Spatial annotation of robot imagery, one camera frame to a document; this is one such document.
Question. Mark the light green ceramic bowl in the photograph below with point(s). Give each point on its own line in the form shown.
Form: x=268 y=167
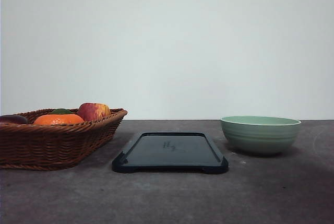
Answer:
x=259 y=133

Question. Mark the brown wicker basket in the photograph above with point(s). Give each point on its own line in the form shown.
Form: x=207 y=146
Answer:
x=55 y=147

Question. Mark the black rectangular tray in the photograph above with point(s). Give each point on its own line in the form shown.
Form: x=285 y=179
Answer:
x=192 y=152

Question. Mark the red yellow apple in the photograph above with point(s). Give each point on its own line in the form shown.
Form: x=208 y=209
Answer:
x=93 y=111

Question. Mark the dark green fruit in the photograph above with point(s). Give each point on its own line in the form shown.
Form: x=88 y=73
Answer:
x=61 y=111

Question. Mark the orange tangerine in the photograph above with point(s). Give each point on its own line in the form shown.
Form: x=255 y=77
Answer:
x=59 y=119

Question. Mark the dark purple fruit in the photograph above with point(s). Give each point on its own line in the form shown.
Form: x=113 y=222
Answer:
x=13 y=119

